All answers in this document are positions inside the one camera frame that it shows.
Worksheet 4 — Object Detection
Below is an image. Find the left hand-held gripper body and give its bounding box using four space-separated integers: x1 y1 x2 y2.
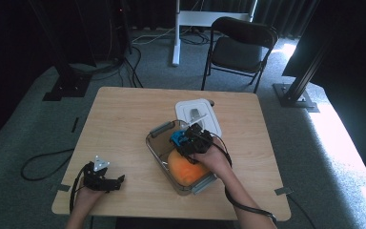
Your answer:
82 155 115 193

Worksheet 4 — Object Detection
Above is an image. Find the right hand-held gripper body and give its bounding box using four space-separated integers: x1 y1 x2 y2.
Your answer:
180 114 214 156

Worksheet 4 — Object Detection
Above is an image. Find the blue toy car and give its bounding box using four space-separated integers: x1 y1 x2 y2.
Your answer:
170 129 189 149

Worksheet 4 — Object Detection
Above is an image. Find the orange plush toy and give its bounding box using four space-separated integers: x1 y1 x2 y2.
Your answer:
167 148 212 187

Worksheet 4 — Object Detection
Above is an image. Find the white storage box lid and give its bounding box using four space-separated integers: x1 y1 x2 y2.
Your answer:
174 97 223 138

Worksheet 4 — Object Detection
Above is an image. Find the clear plastic storage box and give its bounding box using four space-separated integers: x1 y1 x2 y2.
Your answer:
145 118 219 196

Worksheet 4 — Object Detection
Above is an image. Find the person's left hand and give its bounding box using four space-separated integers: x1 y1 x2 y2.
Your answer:
72 185 107 218

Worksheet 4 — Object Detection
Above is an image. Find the person's right hand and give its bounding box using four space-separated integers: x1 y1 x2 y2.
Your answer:
192 139 234 179

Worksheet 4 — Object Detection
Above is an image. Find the grey tape piece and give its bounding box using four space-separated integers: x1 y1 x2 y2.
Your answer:
51 183 72 193
274 186 294 197

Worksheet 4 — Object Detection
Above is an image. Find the black folding chair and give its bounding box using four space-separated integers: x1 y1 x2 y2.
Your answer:
200 16 279 94

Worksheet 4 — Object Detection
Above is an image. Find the black metal stand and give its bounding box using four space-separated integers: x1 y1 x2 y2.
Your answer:
272 0 320 114
28 0 93 102

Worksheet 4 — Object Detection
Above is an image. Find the dark equipment rack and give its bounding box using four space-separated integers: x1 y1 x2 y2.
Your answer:
75 0 132 65

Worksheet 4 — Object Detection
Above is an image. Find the dark curtain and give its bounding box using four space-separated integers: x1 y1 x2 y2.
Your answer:
253 0 319 40

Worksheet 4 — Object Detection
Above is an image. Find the left hand-held gripper cable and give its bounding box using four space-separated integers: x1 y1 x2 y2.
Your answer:
69 163 92 214

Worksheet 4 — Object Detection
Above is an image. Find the hand-held gripper cable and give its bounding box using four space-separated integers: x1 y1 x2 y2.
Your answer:
211 133 278 225
69 163 92 214

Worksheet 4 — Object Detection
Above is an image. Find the right hand-held gripper cable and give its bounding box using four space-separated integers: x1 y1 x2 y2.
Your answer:
211 133 278 225

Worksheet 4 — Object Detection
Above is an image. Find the black floor cable loop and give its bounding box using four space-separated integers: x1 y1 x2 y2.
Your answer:
20 148 76 182

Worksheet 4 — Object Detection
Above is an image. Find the bundle of black floor cables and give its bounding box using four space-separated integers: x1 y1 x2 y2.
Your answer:
70 44 145 89

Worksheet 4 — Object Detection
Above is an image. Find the white desk frame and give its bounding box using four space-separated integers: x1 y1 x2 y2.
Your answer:
172 0 258 67

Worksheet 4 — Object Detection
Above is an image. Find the white floor cable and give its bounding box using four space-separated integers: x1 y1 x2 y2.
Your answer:
131 26 176 46

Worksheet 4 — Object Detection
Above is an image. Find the thin black cable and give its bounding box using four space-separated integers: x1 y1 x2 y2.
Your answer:
287 194 317 229

